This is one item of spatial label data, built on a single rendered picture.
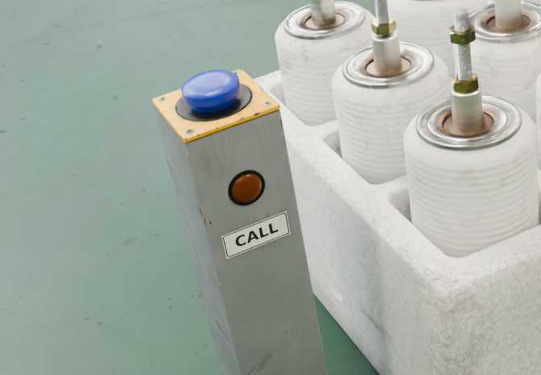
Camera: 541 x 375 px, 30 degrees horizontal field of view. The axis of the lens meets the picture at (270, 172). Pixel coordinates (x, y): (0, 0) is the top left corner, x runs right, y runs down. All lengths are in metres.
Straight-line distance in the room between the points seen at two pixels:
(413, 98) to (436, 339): 0.19
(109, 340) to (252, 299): 0.30
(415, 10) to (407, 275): 0.30
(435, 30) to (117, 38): 0.79
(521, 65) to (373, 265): 0.21
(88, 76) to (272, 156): 0.87
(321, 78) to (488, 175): 0.24
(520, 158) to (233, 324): 0.24
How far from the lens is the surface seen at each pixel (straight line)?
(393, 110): 0.80
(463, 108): 0.73
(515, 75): 0.86
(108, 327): 1.03
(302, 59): 0.91
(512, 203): 0.74
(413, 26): 0.96
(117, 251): 1.13
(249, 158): 0.68
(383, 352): 0.87
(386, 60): 0.82
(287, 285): 0.75
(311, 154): 0.87
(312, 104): 0.93
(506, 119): 0.75
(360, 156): 0.84
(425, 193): 0.74
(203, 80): 0.69
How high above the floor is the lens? 0.63
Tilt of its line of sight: 32 degrees down
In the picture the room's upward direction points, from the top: 11 degrees counter-clockwise
